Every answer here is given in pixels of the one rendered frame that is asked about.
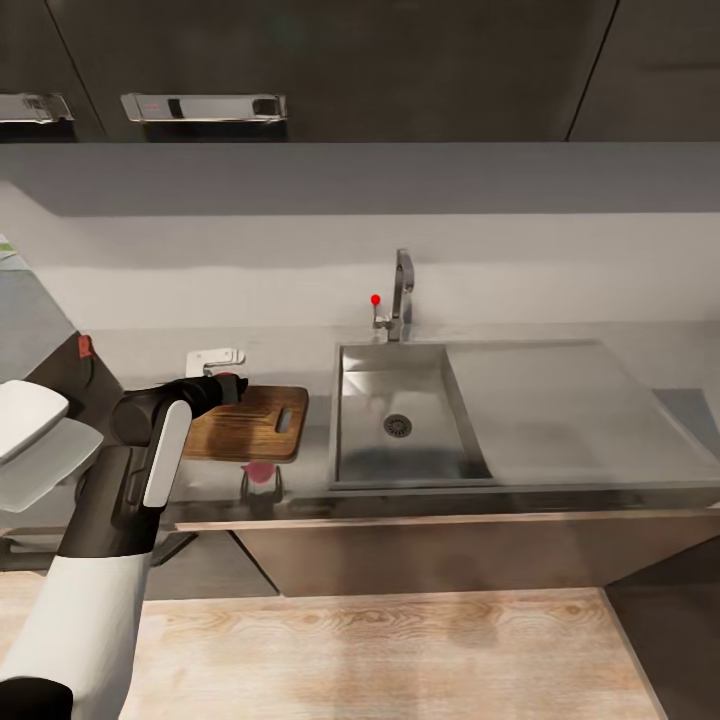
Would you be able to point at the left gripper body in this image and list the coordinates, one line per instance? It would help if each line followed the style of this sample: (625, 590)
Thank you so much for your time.
(218, 390)

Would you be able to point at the cabinet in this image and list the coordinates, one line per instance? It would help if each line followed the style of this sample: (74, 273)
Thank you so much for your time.
(656, 77)
(294, 71)

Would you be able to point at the bowl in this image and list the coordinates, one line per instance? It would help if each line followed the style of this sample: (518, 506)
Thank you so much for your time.
(28, 412)

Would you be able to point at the drop in sink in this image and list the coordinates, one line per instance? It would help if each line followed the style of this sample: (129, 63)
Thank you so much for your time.
(493, 413)

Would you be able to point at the dishwasher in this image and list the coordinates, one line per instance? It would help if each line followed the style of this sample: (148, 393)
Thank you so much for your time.
(195, 564)

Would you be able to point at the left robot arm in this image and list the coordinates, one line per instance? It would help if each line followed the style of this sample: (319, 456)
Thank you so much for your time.
(74, 655)

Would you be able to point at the cutting board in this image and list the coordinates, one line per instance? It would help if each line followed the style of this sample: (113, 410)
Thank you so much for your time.
(249, 429)

